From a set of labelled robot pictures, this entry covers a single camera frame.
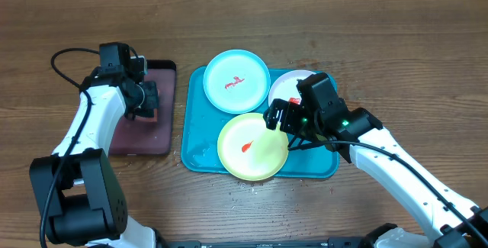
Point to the light blue plate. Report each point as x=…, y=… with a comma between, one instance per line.
x=236, y=81

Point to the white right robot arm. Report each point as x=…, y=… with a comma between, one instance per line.
x=446, y=218

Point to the white pink plate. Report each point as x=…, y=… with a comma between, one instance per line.
x=285, y=86

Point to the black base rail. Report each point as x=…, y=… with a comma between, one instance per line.
x=332, y=242

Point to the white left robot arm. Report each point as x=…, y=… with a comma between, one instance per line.
x=78, y=195

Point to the red sponge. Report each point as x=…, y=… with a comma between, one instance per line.
x=146, y=117

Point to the yellow plate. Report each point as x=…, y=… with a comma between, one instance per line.
x=250, y=151

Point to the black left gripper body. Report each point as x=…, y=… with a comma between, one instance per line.
x=150, y=96

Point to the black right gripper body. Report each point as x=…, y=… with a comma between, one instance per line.
x=284, y=116

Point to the dark tray with red water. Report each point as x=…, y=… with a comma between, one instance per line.
x=150, y=136

